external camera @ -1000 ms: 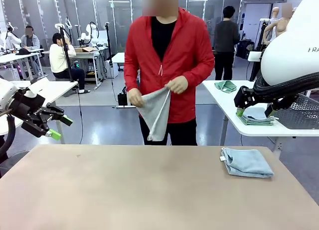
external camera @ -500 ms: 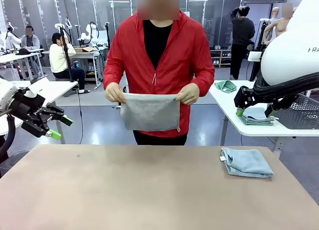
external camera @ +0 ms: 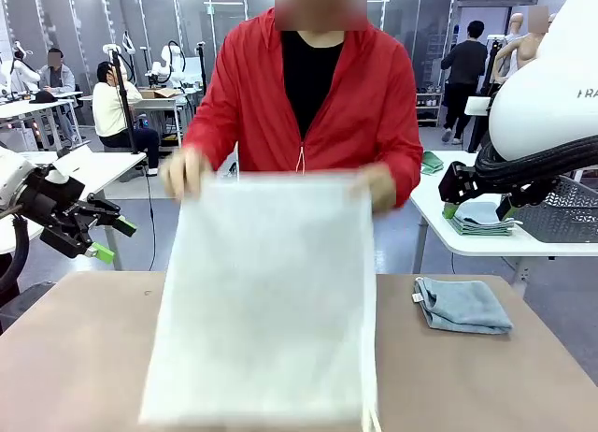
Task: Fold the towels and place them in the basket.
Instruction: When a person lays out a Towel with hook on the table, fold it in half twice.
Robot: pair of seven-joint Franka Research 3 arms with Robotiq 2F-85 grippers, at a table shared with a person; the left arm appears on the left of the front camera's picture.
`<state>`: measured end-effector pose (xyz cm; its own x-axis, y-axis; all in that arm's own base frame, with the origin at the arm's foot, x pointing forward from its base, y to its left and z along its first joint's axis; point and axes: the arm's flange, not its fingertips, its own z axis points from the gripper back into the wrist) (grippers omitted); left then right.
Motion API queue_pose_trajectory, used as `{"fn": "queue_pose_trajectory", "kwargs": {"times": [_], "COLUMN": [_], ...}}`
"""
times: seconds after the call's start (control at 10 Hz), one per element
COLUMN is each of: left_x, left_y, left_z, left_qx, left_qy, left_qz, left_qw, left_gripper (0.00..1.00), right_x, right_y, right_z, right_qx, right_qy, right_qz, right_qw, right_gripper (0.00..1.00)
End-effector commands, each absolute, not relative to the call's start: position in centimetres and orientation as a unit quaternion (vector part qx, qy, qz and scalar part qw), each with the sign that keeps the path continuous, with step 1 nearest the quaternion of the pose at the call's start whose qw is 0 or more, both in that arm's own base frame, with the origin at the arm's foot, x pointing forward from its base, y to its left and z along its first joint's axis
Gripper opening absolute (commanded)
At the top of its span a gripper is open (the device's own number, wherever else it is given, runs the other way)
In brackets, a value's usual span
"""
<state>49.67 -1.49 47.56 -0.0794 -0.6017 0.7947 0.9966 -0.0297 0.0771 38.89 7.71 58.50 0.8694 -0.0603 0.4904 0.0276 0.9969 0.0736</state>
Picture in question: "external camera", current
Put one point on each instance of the person's right forearm red sleeve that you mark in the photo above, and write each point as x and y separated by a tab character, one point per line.
201	147

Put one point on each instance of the black tripod stand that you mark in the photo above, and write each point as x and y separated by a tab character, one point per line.
122	86

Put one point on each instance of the white small desk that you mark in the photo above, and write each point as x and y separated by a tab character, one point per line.
28	107

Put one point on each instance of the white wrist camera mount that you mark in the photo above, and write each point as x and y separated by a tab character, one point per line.
72	163
476	107

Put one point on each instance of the person in red jacket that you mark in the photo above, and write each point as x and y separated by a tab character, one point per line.
261	100

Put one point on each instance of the white terry towel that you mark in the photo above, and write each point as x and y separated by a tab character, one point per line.
261	287

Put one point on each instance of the person in cream top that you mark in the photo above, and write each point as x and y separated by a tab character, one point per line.
112	109

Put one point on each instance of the white long desk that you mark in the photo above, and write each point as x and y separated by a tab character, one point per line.
168	102

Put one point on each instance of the white mannequin black trousers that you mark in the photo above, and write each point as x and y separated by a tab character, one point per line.
516	27

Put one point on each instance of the beige mannequin dark trousers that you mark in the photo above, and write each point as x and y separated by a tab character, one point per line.
525	53

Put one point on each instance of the person's left hand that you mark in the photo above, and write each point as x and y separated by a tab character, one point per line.
383	186

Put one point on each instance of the white robot with black joints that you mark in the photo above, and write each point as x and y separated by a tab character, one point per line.
21	69

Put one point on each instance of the grey lattice plastic basket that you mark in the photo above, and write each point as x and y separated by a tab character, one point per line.
570	217

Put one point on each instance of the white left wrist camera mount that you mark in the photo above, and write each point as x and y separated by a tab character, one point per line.
72	163

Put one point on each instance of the person in black long sleeves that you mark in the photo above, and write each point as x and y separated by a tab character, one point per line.
465	62

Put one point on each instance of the white robot arm on desk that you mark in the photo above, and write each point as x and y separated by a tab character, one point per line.
170	62

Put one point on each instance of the blue-grey terry towel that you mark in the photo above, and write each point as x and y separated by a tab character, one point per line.
467	310

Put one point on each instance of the person in grey hoodie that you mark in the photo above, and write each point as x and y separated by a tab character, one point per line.
58	79

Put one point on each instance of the folded green towel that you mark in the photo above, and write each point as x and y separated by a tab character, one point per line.
481	231

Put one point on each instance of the black cap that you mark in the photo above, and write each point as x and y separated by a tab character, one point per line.
43	96

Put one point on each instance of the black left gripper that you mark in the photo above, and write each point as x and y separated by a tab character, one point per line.
51	203

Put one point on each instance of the low shelf rack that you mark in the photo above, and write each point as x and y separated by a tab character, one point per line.
427	107

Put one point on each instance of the person's right hand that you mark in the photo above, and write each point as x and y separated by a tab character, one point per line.
187	172

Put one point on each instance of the folded pale blue towel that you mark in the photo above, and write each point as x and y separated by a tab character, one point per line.
476	214

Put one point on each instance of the black pole stand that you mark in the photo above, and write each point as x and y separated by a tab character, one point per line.
203	67

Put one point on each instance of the white table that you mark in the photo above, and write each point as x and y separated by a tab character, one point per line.
467	245
112	168

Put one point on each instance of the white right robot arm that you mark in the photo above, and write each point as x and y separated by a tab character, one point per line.
551	100

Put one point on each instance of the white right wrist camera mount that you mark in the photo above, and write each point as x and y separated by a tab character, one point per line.
476	107

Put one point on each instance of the open cardboard box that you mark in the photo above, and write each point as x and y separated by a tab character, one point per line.
156	94

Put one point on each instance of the person's left forearm red sleeve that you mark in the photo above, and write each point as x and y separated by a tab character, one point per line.
406	170

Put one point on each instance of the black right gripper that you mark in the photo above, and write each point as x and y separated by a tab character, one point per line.
495	185

